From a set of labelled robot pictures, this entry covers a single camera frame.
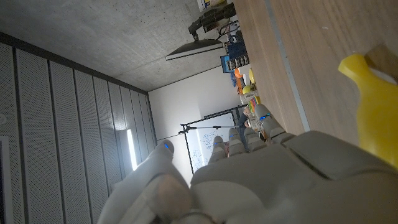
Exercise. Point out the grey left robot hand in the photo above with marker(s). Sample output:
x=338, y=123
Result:
x=264, y=186

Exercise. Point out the yellow ball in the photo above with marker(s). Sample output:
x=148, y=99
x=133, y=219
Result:
x=247, y=89

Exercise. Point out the black white block tower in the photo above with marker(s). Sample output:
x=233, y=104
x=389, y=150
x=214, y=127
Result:
x=237, y=63

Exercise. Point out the seated person in dark shirt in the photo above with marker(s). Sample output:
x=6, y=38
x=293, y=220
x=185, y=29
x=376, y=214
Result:
x=242, y=119

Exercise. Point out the whiteboard on black stand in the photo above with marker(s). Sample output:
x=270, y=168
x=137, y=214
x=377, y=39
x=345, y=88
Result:
x=205, y=143

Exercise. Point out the stack of coloured cups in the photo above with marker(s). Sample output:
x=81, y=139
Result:
x=253, y=104

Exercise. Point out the thin grey rod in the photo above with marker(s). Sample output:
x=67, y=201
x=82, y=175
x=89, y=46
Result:
x=205, y=127

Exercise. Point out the yellow plastic toy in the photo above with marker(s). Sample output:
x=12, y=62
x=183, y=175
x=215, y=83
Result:
x=376, y=109

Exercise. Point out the black computer monitor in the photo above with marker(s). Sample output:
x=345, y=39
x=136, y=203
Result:
x=196, y=48

